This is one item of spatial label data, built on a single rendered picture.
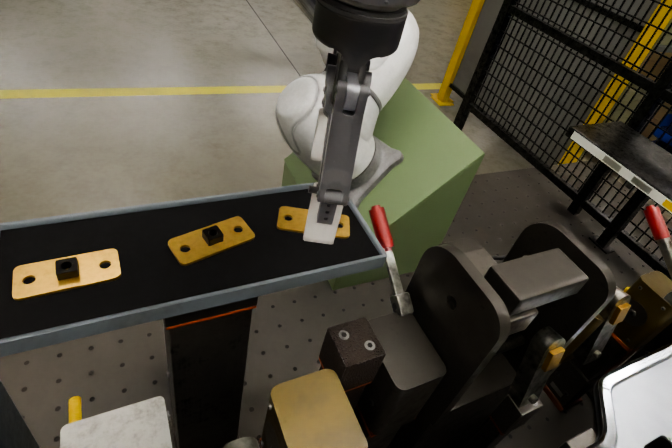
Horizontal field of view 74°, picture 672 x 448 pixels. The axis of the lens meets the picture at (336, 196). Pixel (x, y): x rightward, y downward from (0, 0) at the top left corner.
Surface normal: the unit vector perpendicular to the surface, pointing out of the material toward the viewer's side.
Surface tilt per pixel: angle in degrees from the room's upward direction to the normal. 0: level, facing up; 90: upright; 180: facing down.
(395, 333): 0
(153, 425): 0
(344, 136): 64
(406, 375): 0
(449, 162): 44
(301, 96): 50
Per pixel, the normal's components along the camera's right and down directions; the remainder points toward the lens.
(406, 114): -0.49, -0.46
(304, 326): 0.19, -0.75
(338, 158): 0.07, 0.24
